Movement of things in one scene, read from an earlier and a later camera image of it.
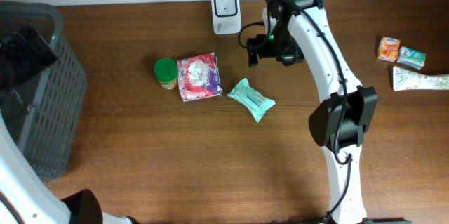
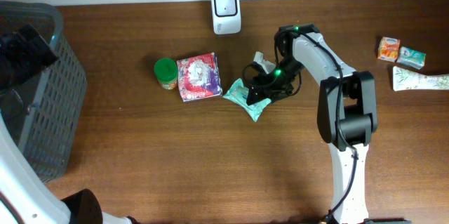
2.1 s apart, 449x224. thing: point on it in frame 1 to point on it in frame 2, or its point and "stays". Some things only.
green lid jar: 166,71 stays
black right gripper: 252,51 to 262,86
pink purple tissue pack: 199,76 stays
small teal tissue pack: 412,57 stays
